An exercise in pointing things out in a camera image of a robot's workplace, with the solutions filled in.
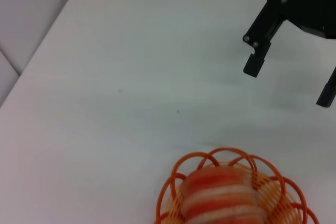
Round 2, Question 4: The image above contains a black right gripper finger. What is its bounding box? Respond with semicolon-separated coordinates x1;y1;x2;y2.
316;65;336;109

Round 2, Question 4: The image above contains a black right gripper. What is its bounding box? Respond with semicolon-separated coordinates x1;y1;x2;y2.
242;0;336;79

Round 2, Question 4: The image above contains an orange woven plastic basket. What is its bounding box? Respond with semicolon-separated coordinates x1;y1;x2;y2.
153;147;320;224

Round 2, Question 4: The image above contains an orange striped bread loaf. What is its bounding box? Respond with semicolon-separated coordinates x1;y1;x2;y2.
181;167;268;224

